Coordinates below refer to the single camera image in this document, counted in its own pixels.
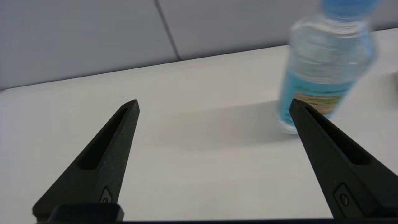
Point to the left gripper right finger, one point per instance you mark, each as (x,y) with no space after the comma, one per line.
(339,155)

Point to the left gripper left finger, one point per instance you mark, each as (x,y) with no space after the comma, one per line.
(99,152)

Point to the clear soda water bottle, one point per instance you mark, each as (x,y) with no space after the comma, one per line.
(323,65)

